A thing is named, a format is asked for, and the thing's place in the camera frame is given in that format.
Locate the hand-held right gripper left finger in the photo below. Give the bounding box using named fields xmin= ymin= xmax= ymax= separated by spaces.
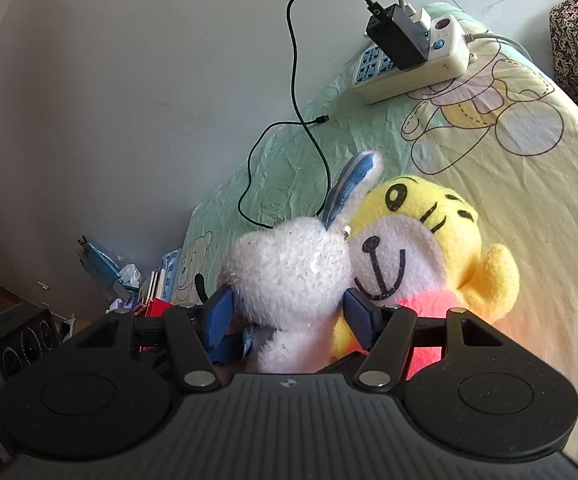
xmin=76 ymin=286 xmax=235 ymax=394

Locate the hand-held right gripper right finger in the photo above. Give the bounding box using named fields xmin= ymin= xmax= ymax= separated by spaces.
xmin=343 ymin=287 xmax=507 ymax=394

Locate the red cardboard box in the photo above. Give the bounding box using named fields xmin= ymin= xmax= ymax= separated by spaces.
xmin=136 ymin=296 xmax=175 ymax=356

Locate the large white plush rabbit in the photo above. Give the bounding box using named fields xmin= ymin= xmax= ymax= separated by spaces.
xmin=211 ymin=150 xmax=385 ymax=375

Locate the yellow plush tiger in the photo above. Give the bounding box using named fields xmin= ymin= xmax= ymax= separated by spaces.
xmin=331 ymin=175 xmax=521 ymax=381

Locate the blue checkered cloth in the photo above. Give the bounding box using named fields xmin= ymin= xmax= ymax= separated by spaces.
xmin=159 ymin=249 xmax=184 ymax=301

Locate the clear plastic bag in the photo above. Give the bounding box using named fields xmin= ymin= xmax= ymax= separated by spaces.
xmin=116 ymin=262 xmax=142 ymax=293

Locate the white power strip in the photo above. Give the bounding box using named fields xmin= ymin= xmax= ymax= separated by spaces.
xmin=353 ymin=14 xmax=475 ymax=105

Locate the black charger adapter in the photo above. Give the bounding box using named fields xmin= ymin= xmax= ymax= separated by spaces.
xmin=365 ymin=4 xmax=430 ymax=71

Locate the white charger plug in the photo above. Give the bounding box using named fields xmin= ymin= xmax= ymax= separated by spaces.
xmin=404 ymin=4 xmax=432 ymax=31

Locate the black charging cable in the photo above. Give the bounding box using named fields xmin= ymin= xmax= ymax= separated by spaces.
xmin=237 ymin=0 xmax=382 ymax=231

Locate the white power strip cord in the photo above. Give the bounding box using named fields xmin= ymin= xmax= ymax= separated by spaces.
xmin=462 ymin=32 xmax=527 ymax=56

